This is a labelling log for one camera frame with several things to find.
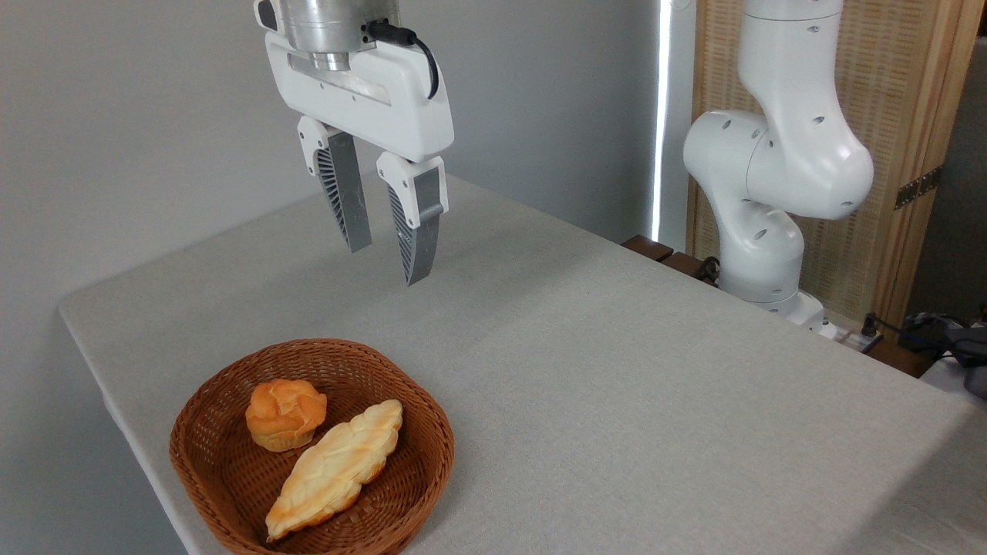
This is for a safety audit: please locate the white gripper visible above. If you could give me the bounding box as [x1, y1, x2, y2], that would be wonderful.
[264, 31, 455, 288]

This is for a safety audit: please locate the round orange bread roll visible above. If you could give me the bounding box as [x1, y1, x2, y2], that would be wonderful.
[245, 378, 328, 453]

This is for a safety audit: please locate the long braided bread loaf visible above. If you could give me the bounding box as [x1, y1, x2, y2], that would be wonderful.
[264, 399, 404, 543]

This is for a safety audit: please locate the dark brown wooden block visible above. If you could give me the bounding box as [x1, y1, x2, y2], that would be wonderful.
[622, 234, 675, 264]
[662, 251, 707, 280]

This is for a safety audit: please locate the brown wicker basket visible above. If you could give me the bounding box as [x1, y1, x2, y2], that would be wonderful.
[169, 338, 455, 555]

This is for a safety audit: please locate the white power strip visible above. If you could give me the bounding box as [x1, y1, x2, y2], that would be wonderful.
[816, 319, 881, 354]

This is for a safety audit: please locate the wooden rattan folding screen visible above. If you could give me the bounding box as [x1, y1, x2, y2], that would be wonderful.
[686, 0, 987, 332]

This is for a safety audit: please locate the metal screen hinge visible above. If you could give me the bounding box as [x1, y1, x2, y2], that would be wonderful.
[894, 166, 944, 211]

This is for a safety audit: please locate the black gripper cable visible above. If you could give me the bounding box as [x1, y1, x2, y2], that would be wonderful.
[365, 21, 441, 100]

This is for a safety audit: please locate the black power cable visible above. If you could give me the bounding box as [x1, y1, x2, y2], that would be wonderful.
[859, 311, 987, 363]

